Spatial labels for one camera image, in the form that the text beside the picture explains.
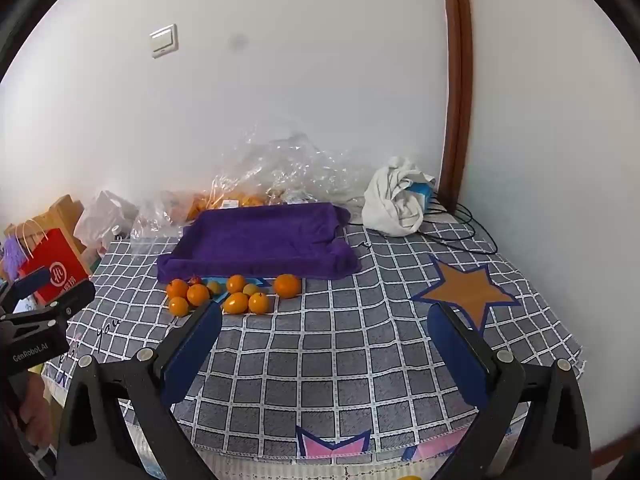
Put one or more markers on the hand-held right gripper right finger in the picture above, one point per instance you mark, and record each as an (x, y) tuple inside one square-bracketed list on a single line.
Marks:
[(457, 355)]

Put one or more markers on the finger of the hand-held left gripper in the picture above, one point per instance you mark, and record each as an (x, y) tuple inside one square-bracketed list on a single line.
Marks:
[(35, 282), (72, 299)]

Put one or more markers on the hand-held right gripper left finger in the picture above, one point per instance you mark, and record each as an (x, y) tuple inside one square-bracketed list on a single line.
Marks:
[(192, 355)]

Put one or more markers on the small yellowish orange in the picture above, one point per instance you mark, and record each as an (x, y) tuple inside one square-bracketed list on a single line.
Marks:
[(178, 306)]

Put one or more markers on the large orange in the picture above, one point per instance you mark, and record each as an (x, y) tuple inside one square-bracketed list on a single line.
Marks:
[(287, 285)]

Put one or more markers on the purple towel covered tray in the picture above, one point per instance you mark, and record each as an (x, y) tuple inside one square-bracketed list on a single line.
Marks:
[(260, 240)]

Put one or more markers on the person's left hand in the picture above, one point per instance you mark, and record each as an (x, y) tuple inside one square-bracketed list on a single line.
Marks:
[(36, 402)]

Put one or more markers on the red paper bag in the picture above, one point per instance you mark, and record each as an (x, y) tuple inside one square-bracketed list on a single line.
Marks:
[(57, 260)]

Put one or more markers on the purple fluffy item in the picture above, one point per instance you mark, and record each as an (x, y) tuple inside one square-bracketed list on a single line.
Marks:
[(11, 257)]

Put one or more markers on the yellow-green round fruit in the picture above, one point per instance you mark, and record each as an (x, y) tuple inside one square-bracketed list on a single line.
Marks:
[(214, 287), (250, 290)]

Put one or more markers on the brown cardboard box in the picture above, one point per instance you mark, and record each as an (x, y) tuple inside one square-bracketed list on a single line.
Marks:
[(62, 212)]

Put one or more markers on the small red fruit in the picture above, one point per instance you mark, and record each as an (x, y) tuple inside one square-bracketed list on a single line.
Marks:
[(194, 279)]

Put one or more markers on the white plastic bag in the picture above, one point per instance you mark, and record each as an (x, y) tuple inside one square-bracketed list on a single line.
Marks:
[(105, 217)]

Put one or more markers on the grey checked bed sheet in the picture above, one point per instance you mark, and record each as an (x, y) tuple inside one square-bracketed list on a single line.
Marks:
[(325, 360)]

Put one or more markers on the pile of bagged oranges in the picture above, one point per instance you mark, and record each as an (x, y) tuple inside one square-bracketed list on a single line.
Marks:
[(210, 202)]

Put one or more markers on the white bag label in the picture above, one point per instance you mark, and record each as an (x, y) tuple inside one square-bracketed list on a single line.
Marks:
[(230, 203)]

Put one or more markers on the blue box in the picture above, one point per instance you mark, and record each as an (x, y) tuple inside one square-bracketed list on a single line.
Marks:
[(421, 195)]

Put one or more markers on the white crumpled cloth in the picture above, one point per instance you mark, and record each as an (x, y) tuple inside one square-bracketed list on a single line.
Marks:
[(387, 205)]

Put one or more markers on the crumpled clear plastic bag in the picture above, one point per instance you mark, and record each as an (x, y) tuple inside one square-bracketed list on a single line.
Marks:
[(295, 170)]

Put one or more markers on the brown wooden door frame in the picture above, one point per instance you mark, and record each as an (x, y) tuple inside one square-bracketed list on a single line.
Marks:
[(459, 85)]

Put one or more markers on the white light switch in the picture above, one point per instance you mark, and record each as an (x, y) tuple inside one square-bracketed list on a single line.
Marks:
[(164, 41)]

